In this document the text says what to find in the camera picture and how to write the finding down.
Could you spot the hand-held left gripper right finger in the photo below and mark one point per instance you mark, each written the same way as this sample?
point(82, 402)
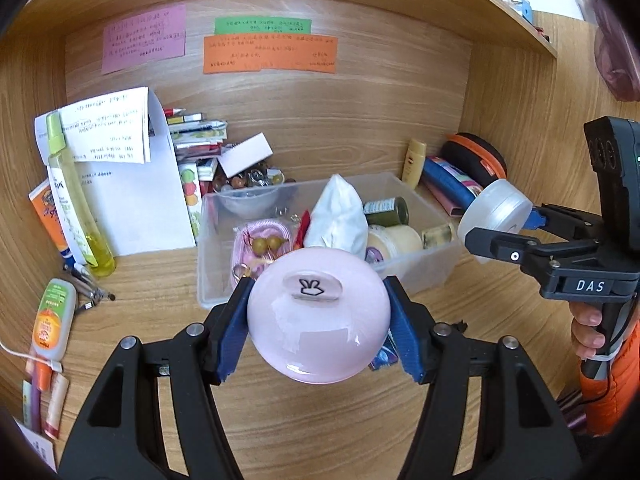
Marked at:
point(406, 332)

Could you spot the green paper note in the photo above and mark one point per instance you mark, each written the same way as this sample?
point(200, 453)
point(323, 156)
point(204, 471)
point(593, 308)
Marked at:
point(262, 25)

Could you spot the clear plastic storage box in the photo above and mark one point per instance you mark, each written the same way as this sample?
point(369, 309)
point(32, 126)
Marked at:
point(215, 280)

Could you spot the dark green jar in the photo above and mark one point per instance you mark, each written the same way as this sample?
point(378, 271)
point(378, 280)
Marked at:
point(387, 210)

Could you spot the cream small bottle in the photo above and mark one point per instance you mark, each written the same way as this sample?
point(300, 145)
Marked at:
point(414, 162)

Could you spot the person's right forearm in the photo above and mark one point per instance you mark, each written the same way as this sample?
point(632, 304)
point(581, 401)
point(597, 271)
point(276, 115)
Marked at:
point(620, 400)

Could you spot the purple pen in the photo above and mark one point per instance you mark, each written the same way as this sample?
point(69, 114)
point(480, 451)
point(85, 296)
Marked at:
point(32, 405)

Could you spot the pink white tube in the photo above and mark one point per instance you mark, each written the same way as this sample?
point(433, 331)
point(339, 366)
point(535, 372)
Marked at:
point(56, 405)

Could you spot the mauve fabric bag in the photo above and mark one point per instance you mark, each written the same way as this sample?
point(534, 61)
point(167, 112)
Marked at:
point(617, 60)

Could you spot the clear jar with cream contents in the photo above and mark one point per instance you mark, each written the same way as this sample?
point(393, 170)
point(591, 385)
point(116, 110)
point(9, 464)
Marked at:
point(395, 240)

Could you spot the green orange sunscreen tube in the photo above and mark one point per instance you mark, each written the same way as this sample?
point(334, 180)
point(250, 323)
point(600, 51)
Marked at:
point(52, 315)

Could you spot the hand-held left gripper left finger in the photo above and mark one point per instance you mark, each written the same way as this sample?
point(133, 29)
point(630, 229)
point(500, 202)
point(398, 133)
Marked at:
point(232, 332)

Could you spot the orange paper note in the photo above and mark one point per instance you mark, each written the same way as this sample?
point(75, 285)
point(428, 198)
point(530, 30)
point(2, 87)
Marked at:
point(270, 55)

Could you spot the dark metal pen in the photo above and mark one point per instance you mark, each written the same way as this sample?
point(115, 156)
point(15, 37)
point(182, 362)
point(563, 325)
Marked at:
point(90, 287)

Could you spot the white card box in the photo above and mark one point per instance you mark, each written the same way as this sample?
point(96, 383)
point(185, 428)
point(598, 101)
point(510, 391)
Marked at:
point(245, 152)

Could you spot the white printed card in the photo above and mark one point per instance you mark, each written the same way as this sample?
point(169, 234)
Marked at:
point(37, 452)

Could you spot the small blue figurine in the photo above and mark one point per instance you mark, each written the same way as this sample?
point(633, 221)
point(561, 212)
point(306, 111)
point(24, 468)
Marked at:
point(522, 7)

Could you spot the frosted white round jar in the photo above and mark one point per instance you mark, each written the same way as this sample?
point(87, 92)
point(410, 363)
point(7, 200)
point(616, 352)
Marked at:
point(495, 210)

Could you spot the yellow spray bottle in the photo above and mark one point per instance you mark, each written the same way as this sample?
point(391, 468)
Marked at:
point(75, 210)

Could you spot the pink round case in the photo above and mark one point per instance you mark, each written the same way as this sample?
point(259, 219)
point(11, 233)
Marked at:
point(320, 325)

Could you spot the wooden desktop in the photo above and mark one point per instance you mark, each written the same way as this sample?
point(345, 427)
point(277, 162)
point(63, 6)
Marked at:
point(310, 425)

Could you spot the box with coloured dots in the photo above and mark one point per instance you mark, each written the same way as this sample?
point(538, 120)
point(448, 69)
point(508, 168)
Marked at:
point(191, 200)

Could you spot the stack of colourful packets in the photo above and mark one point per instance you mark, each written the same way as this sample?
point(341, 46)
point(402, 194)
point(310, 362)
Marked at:
point(195, 130)

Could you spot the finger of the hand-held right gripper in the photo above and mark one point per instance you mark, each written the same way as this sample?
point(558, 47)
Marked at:
point(570, 220)
point(510, 252)

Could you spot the colourful small packet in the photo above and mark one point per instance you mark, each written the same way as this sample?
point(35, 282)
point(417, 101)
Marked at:
point(384, 359)

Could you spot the person's right hand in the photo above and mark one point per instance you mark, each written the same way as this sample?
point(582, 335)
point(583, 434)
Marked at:
point(587, 325)

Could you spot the clear plastic bowl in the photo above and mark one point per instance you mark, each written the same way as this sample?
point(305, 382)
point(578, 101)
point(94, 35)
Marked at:
point(247, 205)

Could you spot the black orange round case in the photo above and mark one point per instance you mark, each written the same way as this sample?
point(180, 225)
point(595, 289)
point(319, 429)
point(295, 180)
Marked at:
point(475, 152)

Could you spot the wooden shelf board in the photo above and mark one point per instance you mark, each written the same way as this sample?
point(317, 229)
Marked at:
point(450, 0)

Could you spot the pink fabric pouch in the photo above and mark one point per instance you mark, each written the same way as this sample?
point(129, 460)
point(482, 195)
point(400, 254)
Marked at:
point(242, 250)

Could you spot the white paper sheets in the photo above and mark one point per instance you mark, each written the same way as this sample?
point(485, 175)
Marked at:
point(135, 200)

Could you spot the pink paper note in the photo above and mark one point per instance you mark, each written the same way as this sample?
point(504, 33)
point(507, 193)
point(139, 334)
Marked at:
point(142, 37)

